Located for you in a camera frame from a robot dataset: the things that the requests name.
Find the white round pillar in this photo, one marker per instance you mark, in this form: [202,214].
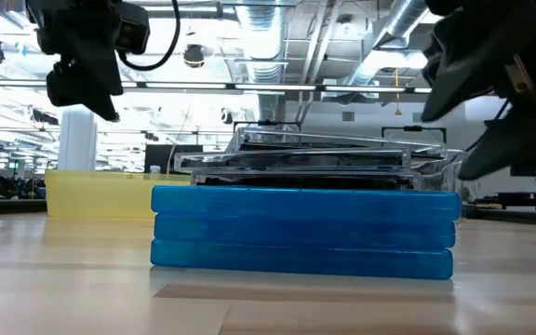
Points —
[77,139]

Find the black bench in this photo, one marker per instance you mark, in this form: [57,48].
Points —
[519,195]

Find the clear jewel case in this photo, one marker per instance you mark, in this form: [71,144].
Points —
[305,179]
[291,160]
[324,138]

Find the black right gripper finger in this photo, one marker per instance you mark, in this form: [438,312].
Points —
[514,144]
[468,60]

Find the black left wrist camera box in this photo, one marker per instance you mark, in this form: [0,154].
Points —
[133,28]

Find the silver spiral air duct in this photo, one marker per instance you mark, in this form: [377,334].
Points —
[403,18]
[263,37]

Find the yellow translucent plastic bin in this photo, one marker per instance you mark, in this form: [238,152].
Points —
[100,195]

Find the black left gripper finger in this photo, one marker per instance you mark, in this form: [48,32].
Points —
[58,88]
[96,84]

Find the blue plastic disc case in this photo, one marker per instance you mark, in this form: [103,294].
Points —
[300,260]
[305,202]
[305,231]

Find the long ceiling light strip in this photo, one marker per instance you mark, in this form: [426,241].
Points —
[272,87]

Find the black rig frame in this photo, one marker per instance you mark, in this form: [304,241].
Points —
[268,123]
[412,128]

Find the grey wall vent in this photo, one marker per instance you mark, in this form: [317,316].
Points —
[348,116]
[417,116]

